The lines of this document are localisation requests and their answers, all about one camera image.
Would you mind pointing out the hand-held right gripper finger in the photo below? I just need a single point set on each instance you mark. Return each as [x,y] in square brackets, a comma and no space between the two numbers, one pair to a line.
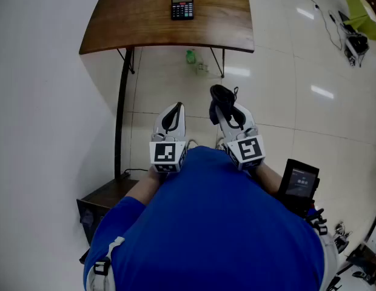
[248,120]
[225,126]

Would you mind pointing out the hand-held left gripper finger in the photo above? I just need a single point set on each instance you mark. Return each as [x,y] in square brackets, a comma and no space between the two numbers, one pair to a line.
[159,123]
[181,126]

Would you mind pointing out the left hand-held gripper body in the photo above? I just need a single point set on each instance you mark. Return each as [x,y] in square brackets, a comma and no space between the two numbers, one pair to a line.
[167,152]

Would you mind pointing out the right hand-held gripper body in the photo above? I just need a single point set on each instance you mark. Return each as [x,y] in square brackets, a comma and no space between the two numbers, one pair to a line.
[245,150]

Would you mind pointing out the dark cloth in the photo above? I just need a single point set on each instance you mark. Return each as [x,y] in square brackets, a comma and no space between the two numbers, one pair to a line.
[221,100]

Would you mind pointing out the black calculator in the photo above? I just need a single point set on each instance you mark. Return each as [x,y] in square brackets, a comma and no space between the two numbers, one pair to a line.
[182,9]

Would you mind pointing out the person's right forearm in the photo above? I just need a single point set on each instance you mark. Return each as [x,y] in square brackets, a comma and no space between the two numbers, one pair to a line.
[268,177]

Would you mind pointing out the person's left forearm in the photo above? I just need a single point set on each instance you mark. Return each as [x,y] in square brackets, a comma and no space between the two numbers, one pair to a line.
[145,186]

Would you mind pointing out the person's right shoe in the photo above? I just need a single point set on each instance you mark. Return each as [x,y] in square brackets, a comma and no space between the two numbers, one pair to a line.
[219,144]

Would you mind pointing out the person's shoe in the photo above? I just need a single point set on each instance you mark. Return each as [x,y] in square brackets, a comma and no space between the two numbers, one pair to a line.
[192,143]
[219,144]

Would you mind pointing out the person's left shoe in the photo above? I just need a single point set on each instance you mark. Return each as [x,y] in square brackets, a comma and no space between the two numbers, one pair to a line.
[192,143]

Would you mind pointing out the black metal table leg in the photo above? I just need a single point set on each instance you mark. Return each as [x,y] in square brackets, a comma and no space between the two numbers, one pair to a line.
[219,65]
[130,62]

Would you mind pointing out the black screen device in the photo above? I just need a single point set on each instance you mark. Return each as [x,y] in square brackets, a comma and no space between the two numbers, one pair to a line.
[300,180]

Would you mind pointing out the clear glass jar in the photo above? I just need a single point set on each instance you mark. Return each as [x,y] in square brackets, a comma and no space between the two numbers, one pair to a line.
[202,67]

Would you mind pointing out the green plastic bottle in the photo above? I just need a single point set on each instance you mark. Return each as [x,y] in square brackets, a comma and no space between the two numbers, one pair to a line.
[191,56]

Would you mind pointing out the person's blue shirt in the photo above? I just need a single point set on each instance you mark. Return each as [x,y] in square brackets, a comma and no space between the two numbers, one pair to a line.
[212,223]

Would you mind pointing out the dark wooden cabinet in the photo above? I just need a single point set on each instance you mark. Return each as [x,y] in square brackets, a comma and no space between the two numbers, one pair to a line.
[98,199]

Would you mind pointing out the black equipment box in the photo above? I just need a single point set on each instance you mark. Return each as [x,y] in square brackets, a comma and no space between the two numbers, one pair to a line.
[356,45]

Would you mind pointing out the green fabric sheet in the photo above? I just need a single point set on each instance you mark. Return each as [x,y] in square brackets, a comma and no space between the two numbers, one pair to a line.
[357,14]

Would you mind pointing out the black stand equipment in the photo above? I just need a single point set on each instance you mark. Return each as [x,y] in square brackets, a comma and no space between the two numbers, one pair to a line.
[365,262]

